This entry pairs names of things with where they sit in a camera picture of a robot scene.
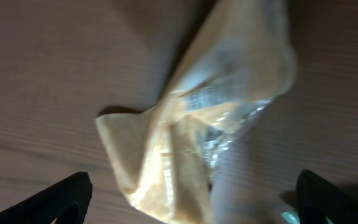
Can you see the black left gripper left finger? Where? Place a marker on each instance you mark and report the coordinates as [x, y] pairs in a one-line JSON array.
[[65, 202]]

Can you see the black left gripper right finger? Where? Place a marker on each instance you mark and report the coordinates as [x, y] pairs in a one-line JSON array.
[[319, 201]]

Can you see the tan snack bag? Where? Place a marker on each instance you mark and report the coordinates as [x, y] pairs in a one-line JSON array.
[[164, 158]]

